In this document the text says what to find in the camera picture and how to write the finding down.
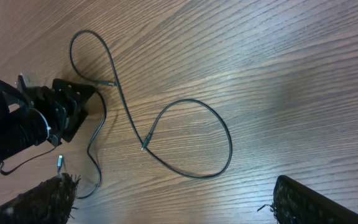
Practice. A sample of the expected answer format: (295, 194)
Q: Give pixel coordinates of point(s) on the black USB-C cable short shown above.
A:
(89, 146)

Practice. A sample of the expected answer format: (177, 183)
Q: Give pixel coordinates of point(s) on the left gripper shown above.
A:
(63, 107)

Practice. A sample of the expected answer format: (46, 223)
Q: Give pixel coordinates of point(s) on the black USB-C cable long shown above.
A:
(145, 142)

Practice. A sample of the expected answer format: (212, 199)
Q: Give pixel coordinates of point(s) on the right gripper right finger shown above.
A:
(294, 202)

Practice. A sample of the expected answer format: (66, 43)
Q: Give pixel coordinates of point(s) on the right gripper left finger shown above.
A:
(49, 202)

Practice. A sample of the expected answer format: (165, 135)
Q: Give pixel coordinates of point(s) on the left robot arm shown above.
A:
(31, 115)

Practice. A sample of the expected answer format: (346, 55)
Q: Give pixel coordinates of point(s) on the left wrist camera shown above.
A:
(26, 80)

